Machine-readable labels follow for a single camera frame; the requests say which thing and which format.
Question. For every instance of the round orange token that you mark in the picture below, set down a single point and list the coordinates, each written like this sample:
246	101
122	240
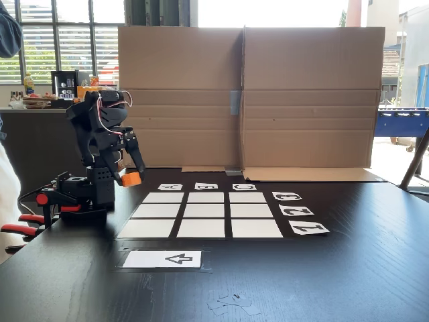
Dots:
131	179

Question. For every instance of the white nine-square grid sheet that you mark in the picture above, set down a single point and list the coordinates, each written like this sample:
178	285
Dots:
204	214

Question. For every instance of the paper sheet letter A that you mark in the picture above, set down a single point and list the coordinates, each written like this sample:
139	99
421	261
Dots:
170	186

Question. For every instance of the orange drink cartons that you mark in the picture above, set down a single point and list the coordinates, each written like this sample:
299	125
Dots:
88	90

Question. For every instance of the black cabinet with glasses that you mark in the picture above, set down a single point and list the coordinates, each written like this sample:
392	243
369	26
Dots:
65	84

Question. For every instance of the grey counter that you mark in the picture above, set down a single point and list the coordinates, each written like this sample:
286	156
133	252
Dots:
37	144

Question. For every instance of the paper sheet letter B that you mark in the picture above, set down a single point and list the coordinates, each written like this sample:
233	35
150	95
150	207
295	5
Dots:
206	186

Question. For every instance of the wooden tray with food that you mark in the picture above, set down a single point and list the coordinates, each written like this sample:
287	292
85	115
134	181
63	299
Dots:
37	100

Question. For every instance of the yellow bottle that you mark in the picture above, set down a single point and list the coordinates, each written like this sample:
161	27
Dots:
29	84

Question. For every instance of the paper sheet with arrow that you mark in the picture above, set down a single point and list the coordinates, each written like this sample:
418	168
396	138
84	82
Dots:
161	259

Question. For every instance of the grey tape strip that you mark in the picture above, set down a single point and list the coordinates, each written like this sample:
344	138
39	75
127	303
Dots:
235	102

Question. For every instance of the paper sheet letter C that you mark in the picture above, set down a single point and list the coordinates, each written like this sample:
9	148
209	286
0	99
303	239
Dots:
244	186

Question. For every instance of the standing person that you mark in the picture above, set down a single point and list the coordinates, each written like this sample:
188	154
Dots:
8	33

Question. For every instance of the paper sheet number 3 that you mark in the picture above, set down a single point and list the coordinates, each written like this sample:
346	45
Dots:
286	196

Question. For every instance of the paper sheet number 2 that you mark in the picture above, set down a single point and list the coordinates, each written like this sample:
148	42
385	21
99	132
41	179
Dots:
296	210

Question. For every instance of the brown cardboard box screen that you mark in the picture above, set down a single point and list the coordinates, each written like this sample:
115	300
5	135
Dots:
301	100

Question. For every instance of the clear tape scraps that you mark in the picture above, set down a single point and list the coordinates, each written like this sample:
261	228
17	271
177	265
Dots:
231	303

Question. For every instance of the paper sheet number 1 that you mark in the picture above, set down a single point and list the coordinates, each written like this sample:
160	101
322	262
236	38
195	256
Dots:
308	228

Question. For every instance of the blue foosball table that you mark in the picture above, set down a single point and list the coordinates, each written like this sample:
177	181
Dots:
402	124

